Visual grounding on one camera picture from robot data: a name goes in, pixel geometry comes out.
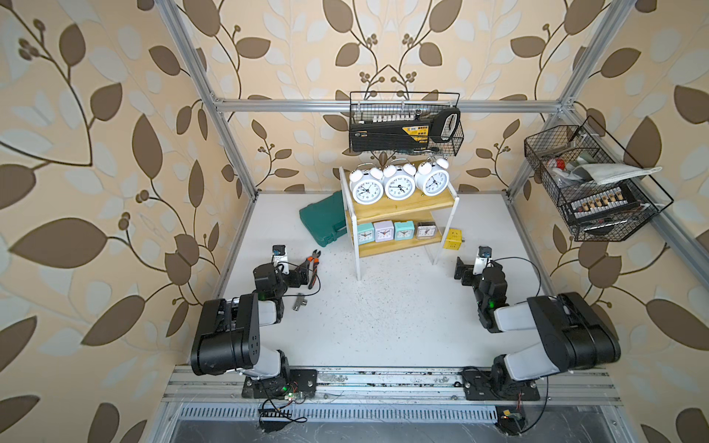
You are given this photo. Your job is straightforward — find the clear square alarm clock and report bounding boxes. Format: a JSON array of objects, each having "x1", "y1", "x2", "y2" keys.
[{"x1": 415, "y1": 221, "x2": 439, "y2": 240}]

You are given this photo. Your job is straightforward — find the teal square alarm clock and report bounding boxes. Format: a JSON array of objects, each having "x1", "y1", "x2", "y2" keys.
[{"x1": 356, "y1": 223, "x2": 375, "y2": 245}]

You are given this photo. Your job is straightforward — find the white square alarm clock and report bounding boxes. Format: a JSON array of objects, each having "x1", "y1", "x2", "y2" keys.
[{"x1": 373, "y1": 221, "x2": 395, "y2": 243}]

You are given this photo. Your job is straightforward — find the white round clock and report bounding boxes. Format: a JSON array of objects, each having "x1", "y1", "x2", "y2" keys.
[
  {"x1": 349, "y1": 167, "x2": 384, "y2": 205},
  {"x1": 383, "y1": 164, "x2": 417, "y2": 201},
  {"x1": 415, "y1": 158, "x2": 450, "y2": 197}
]

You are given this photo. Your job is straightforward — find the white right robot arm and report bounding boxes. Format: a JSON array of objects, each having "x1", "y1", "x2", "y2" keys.
[{"x1": 453, "y1": 253, "x2": 621, "y2": 401}]

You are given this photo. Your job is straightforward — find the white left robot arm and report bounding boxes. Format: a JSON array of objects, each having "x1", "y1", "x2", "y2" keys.
[{"x1": 189, "y1": 260, "x2": 319, "y2": 401}]

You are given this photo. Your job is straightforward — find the wooden two-tier shelf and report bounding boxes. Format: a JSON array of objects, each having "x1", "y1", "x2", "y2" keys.
[{"x1": 338, "y1": 167, "x2": 460, "y2": 281}]

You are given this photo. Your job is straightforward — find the metal pipe fitting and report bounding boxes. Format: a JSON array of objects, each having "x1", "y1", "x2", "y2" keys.
[{"x1": 293, "y1": 293, "x2": 308, "y2": 311}]

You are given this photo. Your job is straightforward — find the orange black pliers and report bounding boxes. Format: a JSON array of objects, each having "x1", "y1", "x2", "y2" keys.
[{"x1": 306, "y1": 249, "x2": 321, "y2": 290}]

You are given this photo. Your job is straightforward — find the yellow power socket cube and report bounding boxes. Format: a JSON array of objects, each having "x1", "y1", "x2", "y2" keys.
[{"x1": 443, "y1": 228, "x2": 465, "y2": 250}]

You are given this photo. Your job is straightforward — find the green plastic case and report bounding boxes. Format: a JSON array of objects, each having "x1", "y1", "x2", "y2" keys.
[{"x1": 299, "y1": 191, "x2": 347, "y2": 247}]

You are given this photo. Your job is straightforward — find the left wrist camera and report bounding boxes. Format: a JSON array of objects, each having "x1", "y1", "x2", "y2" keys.
[{"x1": 271, "y1": 245, "x2": 288, "y2": 265}]

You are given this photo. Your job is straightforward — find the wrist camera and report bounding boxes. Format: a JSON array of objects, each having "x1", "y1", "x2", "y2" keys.
[
  {"x1": 271, "y1": 245, "x2": 288, "y2": 265},
  {"x1": 474, "y1": 245, "x2": 492, "y2": 275}
]

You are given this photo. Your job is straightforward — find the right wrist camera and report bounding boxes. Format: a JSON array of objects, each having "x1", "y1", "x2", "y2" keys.
[{"x1": 474, "y1": 245, "x2": 492, "y2": 275}]

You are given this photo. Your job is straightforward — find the metal rail base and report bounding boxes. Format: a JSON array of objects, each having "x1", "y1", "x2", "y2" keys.
[{"x1": 162, "y1": 367, "x2": 621, "y2": 424}]

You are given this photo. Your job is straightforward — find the black wire basket right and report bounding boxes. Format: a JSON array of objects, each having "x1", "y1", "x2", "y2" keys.
[{"x1": 524, "y1": 116, "x2": 674, "y2": 242}]

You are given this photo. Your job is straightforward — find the black wire basket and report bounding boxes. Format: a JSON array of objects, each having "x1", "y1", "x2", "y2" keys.
[
  {"x1": 348, "y1": 90, "x2": 465, "y2": 157},
  {"x1": 524, "y1": 116, "x2": 674, "y2": 242}
]

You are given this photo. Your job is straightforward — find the black handled saw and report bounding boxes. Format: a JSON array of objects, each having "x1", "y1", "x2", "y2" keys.
[{"x1": 428, "y1": 107, "x2": 461, "y2": 143}]

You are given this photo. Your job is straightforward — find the black wire basket back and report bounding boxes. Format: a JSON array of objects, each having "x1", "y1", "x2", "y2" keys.
[{"x1": 348, "y1": 90, "x2": 465, "y2": 157}]

